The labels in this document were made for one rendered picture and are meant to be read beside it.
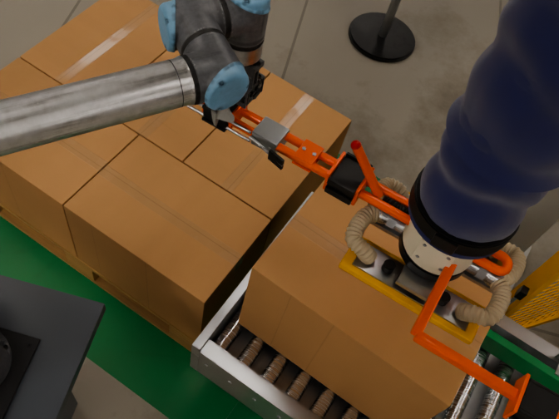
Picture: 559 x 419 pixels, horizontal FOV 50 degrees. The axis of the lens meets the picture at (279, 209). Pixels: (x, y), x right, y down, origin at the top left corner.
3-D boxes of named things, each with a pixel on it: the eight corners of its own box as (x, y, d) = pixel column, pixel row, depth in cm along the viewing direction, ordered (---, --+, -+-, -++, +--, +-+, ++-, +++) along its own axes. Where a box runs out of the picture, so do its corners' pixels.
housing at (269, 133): (288, 140, 147) (290, 128, 144) (274, 158, 144) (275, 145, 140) (264, 126, 149) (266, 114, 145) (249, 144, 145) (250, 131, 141)
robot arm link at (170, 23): (175, 34, 106) (239, 20, 110) (150, -8, 111) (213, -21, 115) (174, 71, 114) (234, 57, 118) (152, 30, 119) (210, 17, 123)
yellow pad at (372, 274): (484, 312, 140) (493, 303, 136) (468, 346, 135) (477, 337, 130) (357, 237, 147) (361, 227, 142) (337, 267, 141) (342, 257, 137)
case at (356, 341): (453, 337, 200) (510, 288, 167) (398, 439, 180) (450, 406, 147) (304, 237, 212) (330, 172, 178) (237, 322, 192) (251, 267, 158)
